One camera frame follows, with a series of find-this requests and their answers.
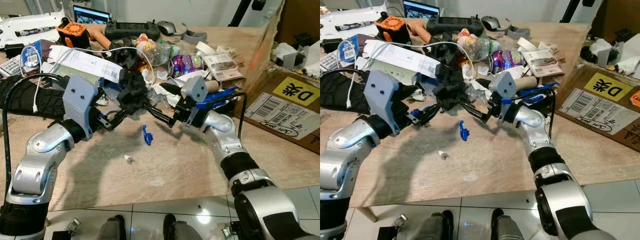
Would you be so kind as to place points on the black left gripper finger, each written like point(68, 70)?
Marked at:
point(122, 116)
point(450, 85)
point(132, 92)
point(434, 112)

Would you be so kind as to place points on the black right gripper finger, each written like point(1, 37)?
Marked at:
point(171, 89)
point(161, 115)
point(475, 111)
point(483, 83)

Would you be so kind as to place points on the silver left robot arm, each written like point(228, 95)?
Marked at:
point(37, 160)
point(342, 160)

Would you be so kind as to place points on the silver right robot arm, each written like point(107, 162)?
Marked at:
point(545, 160)
point(235, 150)

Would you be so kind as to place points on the crumpled black plastic trash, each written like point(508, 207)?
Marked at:
point(126, 59)
point(445, 54)

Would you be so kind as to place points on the small blue plastic piece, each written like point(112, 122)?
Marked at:
point(464, 131)
point(147, 135)

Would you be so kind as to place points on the purple foil wrapper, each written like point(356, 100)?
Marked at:
point(505, 60)
point(186, 64)

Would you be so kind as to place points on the clear plastic bottle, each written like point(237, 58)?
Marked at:
point(479, 46)
point(159, 51)

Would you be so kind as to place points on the brown cardboard tube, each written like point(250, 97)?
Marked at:
point(525, 80)
point(213, 85)

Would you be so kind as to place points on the small white plastic piece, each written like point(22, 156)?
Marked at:
point(442, 155)
point(128, 159)

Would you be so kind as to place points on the white labelled carton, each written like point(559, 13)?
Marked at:
point(400, 59)
point(82, 62)

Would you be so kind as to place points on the printed retail card pack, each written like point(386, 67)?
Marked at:
point(222, 65)
point(542, 61)

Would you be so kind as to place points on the grey computer mouse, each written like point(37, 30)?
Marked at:
point(166, 27)
point(491, 22)

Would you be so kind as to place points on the black remote controller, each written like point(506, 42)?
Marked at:
point(457, 24)
point(132, 30)

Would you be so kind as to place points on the black rubber tyre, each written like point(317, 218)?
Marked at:
point(25, 96)
point(340, 94)

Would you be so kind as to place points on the open laptop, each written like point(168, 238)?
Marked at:
point(421, 9)
point(91, 15)

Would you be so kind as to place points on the orange and black device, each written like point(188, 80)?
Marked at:
point(392, 26)
point(72, 32)

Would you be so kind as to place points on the brown cardboard box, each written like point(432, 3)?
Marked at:
point(280, 100)
point(600, 100)

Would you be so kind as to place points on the white plastic device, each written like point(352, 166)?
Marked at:
point(27, 25)
point(345, 20)

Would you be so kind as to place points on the robot left leg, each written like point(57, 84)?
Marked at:
point(435, 226)
point(112, 228)

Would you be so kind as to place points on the robot leg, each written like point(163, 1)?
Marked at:
point(177, 229)
point(112, 228)
point(435, 226)
point(506, 226)

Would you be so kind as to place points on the robot right leg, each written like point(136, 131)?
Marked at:
point(506, 226)
point(177, 229)

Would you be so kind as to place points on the crumpled white paper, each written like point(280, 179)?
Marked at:
point(605, 50)
point(284, 52)

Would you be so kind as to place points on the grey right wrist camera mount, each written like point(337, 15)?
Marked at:
point(196, 89)
point(503, 84)

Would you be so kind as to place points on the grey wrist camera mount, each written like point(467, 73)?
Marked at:
point(503, 84)
point(381, 92)
point(80, 100)
point(196, 89)

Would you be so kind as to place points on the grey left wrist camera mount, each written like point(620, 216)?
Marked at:
point(80, 100)
point(381, 92)

